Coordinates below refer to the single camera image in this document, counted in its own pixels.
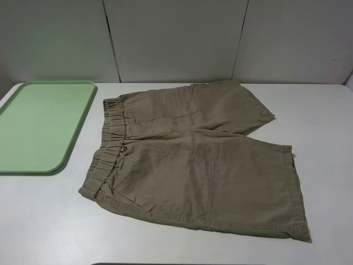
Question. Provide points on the khaki shorts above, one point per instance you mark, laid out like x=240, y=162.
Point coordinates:
x=183, y=157

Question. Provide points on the green plastic tray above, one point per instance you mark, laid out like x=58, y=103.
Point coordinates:
x=39, y=123

